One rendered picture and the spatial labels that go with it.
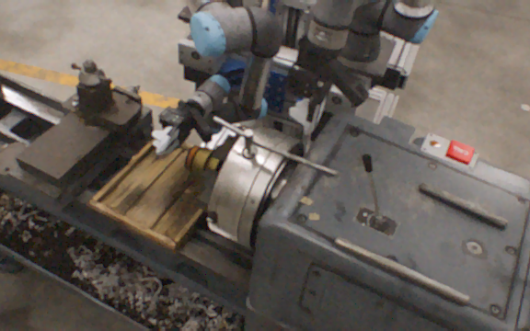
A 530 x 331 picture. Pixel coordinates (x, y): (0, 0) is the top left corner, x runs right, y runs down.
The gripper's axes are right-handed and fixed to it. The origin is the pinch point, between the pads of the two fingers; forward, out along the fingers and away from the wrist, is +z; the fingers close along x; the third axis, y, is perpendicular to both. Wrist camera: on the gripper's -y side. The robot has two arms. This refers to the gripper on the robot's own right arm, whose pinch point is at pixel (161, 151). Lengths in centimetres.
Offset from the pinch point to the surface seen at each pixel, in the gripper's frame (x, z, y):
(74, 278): -54, 22, 24
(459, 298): 18, 16, -83
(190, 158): 1.9, -0.4, -9.4
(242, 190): 9.9, 8.5, -30.1
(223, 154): 4.8, -4.1, -17.2
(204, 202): 1.4, 10.4, -20.6
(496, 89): -107, -251, -86
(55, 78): -104, -99, 156
